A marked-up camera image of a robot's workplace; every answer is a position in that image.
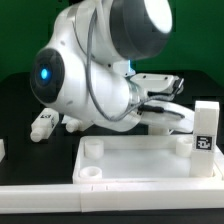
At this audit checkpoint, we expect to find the white front guide rail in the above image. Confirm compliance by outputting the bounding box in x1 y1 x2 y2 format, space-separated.
0 181 224 214

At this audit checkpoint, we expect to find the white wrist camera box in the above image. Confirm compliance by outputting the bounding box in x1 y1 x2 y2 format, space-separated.
131 73 184 97

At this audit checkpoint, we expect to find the white block left edge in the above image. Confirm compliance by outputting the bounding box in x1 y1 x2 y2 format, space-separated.
0 139 5 162

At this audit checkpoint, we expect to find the grey cable on wrist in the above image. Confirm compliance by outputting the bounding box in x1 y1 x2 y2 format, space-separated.
84 6 176 123

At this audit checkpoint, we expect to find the white desk top tray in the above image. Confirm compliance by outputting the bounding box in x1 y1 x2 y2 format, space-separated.
72 133 224 185

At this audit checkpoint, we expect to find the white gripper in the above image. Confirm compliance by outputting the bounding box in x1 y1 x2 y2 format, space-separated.
138 100 194 133

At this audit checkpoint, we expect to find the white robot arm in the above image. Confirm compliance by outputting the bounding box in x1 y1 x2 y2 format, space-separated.
30 0 194 133

